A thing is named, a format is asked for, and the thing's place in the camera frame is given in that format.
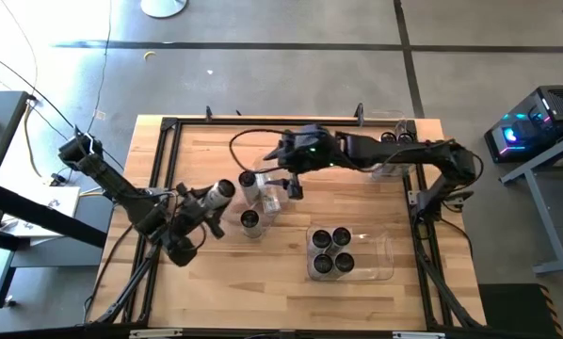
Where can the black power plug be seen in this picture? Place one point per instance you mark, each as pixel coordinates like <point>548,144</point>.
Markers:
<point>55,179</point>

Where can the black RGB computer tower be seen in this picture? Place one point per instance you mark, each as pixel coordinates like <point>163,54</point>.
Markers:
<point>559,101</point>

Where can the black desk leg frame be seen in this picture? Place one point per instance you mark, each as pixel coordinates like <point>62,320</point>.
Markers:
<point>18,205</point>

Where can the small black frame clamp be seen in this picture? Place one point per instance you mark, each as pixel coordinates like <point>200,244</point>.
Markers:
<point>359,110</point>
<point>208,113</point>

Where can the grey metal stand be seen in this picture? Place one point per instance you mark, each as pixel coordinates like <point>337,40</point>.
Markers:
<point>552,235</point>

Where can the silver mounting plate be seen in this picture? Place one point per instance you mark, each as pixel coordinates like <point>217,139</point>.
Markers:
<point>412,198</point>

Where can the Celsius Arctic Vibe can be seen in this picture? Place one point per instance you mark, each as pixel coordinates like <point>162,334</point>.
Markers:
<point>341,235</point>
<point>344,262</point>
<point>321,238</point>
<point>323,263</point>

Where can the white round stand base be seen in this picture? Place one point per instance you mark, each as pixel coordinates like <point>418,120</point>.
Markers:
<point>164,7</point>

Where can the yellow tape scrap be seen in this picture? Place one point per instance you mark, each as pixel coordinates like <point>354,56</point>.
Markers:
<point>149,54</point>

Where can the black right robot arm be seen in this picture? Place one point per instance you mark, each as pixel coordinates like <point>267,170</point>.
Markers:
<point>404,150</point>

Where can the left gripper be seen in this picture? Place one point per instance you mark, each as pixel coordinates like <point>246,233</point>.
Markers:
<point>189,216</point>

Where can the clear plastic bin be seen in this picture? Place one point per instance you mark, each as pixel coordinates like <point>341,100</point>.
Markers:
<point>368,124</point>
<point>375,259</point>
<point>284,195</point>

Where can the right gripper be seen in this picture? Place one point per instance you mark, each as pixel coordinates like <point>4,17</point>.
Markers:
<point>310,150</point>

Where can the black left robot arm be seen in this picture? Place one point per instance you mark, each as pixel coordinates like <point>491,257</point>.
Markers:
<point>117,188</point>

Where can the black hazard striped mat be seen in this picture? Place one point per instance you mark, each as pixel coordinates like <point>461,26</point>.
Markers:
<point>512,311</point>

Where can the black aluminium table frame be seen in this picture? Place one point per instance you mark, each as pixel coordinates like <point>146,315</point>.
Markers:
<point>262,121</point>

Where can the black floor tape strip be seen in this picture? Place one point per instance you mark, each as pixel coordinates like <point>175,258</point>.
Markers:
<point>262,45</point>
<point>406,61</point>

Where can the silver table bracket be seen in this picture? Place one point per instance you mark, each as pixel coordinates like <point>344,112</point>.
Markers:
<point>418,335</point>
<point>154,333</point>

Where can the white paper sheet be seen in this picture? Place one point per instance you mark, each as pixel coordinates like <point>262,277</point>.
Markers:
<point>60,202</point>

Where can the small floor label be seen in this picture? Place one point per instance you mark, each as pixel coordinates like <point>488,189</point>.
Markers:
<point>99,115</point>

